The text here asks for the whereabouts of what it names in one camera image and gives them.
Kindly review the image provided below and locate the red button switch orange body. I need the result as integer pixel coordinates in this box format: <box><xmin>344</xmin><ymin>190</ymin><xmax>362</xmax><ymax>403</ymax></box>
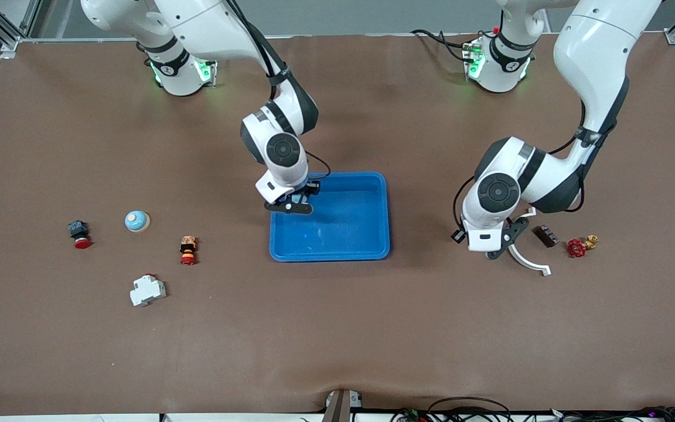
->
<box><xmin>179</xmin><ymin>236</ymin><xmax>198</xmax><ymax>266</ymax></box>

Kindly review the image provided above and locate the white curved plastic bracket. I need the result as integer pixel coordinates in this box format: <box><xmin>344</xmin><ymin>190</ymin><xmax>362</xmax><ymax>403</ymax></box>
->
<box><xmin>507</xmin><ymin>207</ymin><xmax>551</xmax><ymax>277</ymax></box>

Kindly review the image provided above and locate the metal bracket at table edge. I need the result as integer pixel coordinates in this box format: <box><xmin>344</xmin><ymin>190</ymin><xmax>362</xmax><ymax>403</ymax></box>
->
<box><xmin>323</xmin><ymin>389</ymin><xmax>364</xmax><ymax>422</ymax></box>

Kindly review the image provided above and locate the black base cable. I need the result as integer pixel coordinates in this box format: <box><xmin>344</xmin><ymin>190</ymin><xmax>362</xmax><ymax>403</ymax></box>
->
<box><xmin>411</xmin><ymin>28</ymin><xmax>473</xmax><ymax>62</ymax></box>

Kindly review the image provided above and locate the white circuit breaker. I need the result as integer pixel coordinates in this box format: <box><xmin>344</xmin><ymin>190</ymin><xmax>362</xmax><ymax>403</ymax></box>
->
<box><xmin>129</xmin><ymin>274</ymin><xmax>167</xmax><ymax>307</ymax></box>

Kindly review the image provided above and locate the brass valve red handwheel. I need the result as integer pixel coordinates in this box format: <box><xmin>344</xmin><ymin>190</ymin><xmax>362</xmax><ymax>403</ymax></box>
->
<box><xmin>567</xmin><ymin>234</ymin><xmax>600</xmax><ymax>259</ymax></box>

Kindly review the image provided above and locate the blue plastic tray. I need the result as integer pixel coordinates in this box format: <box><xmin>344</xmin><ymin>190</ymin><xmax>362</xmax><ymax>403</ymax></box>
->
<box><xmin>269</xmin><ymin>171</ymin><xmax>391</xmax><ymax>263</ymax></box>

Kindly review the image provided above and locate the red mushroom button dark body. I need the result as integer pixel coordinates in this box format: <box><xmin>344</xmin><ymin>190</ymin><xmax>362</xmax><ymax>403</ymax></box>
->
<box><xmin>68</xmin><ymin>220</ymin><xmax>93</xmax><ymax>250</ymax></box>

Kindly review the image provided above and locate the black block capacitor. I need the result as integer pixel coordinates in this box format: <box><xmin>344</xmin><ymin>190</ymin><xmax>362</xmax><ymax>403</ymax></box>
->
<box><xmin>533</xmin><ymin>224</ymin><xmax>560</xmax><ymax>247</ymax></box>

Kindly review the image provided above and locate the green lit base connector plate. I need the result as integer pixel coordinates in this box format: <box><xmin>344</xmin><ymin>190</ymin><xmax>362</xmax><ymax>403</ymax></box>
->
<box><xmin>194</xmin><ymin>50</ymin><xmax>221</xmax><ymax>89</ymax></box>
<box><xmin>462</xmin><ymin>36</ymin><xmax>486</xmax><ymax>80</ymax></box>

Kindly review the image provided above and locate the black cable bundle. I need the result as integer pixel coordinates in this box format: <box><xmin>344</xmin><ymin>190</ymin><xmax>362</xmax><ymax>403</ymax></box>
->
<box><xmin>390</xmin><ymin>397</ymin><xmax>675</xmax><ymax>422</ymax></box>

